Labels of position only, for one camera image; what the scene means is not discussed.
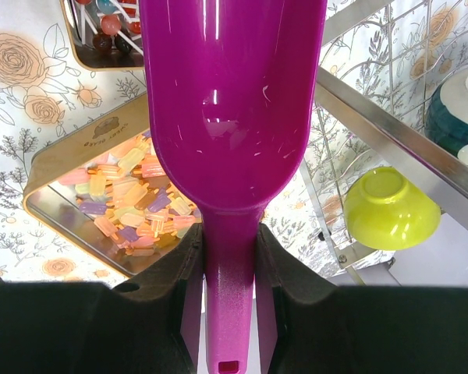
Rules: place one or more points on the lime green bowl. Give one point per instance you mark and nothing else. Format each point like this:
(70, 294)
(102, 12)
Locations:
(383, 210)

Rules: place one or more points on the tin of lollipops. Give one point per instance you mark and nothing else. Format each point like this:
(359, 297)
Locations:
(105, 35)

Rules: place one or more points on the teal white bowl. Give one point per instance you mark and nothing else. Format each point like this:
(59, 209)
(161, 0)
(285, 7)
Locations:
(446, 123)

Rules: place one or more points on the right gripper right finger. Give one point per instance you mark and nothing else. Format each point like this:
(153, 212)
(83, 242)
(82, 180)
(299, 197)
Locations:
(307, 324)

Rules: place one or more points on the floral table mat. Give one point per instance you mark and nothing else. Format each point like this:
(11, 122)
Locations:
(75, 96)

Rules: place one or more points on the tin of popsicle candies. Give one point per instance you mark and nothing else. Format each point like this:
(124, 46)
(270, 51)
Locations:
(104, 189)

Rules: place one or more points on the magenta plastic scoop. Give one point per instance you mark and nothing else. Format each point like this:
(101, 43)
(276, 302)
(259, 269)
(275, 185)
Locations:
(230, 86)

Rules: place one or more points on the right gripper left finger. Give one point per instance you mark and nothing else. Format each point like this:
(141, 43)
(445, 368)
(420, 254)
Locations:
(147, 324)

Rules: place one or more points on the steel dish rack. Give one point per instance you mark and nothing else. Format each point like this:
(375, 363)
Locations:
(394, 128)

